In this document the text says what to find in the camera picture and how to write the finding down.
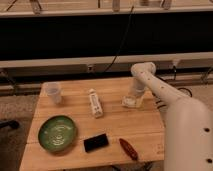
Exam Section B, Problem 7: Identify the black hanging cable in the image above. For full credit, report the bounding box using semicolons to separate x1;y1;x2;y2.
102;5;135;74

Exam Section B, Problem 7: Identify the black chair base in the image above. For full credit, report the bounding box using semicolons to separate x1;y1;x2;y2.
0;120;20;129

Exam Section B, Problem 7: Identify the black rectangular sponge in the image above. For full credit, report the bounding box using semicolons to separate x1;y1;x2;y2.
84;134;109;152

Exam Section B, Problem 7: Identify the green ceramic bowl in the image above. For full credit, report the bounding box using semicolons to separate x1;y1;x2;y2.
38;115;77;153

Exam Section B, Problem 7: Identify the white tube bottle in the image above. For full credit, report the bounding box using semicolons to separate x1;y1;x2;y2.
89;89;103;118

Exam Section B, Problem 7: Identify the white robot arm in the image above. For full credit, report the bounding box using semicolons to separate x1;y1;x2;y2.
122;62;213;171

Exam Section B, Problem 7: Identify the white ceramic cup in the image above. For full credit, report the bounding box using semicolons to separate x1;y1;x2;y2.
44;82;62;104

